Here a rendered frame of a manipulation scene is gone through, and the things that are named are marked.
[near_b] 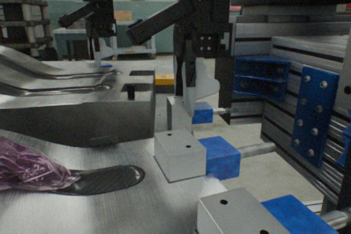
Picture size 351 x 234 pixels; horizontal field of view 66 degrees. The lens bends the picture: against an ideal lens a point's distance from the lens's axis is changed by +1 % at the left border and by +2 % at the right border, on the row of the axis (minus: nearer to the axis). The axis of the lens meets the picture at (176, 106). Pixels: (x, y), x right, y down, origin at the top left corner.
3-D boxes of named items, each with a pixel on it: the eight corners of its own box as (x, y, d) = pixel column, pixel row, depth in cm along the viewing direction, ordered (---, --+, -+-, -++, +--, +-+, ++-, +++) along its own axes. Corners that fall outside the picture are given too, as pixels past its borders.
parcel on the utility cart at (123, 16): (129, 23, 618) (128, 10, 609) (132, 24, 589) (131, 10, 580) (111, 23, 603) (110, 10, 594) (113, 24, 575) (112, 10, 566)
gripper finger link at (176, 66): (204, 101, 52) (211, 58, 47) (175, 103, 51) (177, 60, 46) (200, 92, 55) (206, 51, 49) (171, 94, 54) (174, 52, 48)
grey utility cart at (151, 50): (151, 57, 667) (149, 17, 637) (157, 60, 622) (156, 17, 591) (105, 59, 629) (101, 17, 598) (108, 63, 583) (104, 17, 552)
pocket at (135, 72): (154, 87, 55) (154, 70, 54) (154, 95, 50) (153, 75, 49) (132, 87, 55) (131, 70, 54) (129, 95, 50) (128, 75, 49)
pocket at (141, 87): (153, 103, 45) (152, 83, 44) (152, 115, 40) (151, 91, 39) (126, 104, 45) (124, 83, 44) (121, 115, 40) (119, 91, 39)
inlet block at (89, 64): (124, 73, 95) (123, 57, 93) (129, 75, 91) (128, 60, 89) (86, 76, 89) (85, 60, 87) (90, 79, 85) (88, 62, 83)
